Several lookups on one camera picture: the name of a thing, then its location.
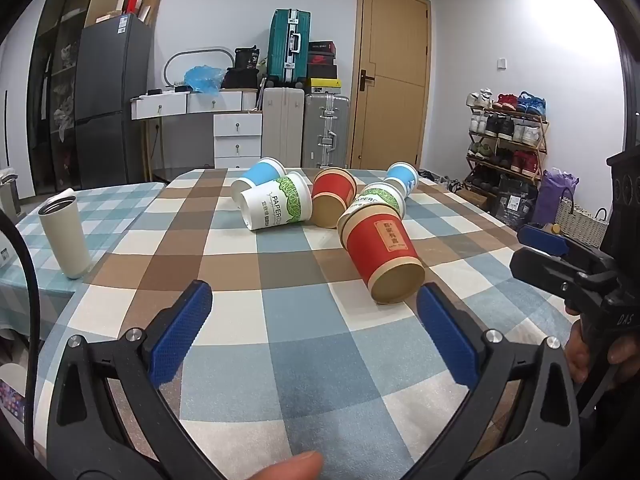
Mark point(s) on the small brown box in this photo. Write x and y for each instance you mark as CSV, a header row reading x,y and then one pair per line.
x,y
472,199

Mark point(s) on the person's right hand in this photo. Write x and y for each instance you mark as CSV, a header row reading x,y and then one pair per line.
x,y
579,352

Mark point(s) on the blue plastic bag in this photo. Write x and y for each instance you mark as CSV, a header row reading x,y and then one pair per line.
x,y
204,79

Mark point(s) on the red black shoe box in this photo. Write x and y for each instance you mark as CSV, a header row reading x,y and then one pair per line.
x,y
321,66

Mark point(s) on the colourful printed packet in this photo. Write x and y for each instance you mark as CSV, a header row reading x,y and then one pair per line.
x,y
10,401

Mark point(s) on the dark glass cabinet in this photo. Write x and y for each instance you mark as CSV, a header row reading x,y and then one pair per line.
x,y
55,80

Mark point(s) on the oval mirror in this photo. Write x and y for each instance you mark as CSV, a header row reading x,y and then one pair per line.
x,y
172,60

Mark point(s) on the wicker basket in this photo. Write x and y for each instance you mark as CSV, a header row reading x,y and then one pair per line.
x,y
582,222

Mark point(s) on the teal suitcase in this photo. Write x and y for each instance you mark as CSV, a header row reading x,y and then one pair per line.
x,y
287,45

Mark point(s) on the purple bag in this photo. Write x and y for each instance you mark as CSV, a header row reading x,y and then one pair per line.
x,y
557,190

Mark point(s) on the shoe rack with shoes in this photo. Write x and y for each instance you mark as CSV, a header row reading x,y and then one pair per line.
x,y
505,130

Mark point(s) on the grey refrigerator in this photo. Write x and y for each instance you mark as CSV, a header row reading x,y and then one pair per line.
x,y
112,105

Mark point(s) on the silver suitcase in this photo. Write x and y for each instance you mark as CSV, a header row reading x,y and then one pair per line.
x,y
326,130

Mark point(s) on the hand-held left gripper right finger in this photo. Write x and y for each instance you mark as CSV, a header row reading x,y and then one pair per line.
x,y
448,336

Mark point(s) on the person's left hand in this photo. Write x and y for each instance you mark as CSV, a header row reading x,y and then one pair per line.
x,y
292,467

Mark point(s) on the green leaf white paper cup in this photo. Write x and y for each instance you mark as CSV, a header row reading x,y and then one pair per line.
x,y
380,197
280,202

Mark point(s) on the wooden shoe rack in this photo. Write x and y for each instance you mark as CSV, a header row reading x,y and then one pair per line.
x,y
542,130

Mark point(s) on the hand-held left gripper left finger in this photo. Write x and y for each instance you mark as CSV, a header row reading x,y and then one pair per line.
x,y
181,336

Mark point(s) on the yellow black shoe box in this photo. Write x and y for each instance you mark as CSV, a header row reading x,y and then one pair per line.
x,y
324,85

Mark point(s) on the teal checked tablecloth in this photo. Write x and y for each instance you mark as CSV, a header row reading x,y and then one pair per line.
x,y
117,205

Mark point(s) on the white desk with drawers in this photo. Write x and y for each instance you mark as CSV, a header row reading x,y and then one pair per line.
x,y
235,132

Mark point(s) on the pile of floor shoes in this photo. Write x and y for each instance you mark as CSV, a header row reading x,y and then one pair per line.
x,y
440,180

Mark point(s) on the blue white paper cup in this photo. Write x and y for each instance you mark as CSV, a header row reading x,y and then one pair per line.
x,y
260,172
404,175

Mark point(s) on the red brown paper cup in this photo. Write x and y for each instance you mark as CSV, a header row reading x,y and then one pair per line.
x,y
385,255
332,185

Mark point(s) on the black printed bag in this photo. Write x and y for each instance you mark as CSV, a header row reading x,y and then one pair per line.
x,y
515,202

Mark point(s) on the wooden door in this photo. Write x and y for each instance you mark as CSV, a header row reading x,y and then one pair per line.
x,y
392,110

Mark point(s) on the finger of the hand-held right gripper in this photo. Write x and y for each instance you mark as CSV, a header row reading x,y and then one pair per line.
x,y
542,241
547,272

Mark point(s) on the white suitcase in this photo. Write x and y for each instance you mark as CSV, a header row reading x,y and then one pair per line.
x,y
282,127

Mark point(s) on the white insulated tumbler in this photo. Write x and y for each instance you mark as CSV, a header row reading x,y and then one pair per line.
x,y
65,237

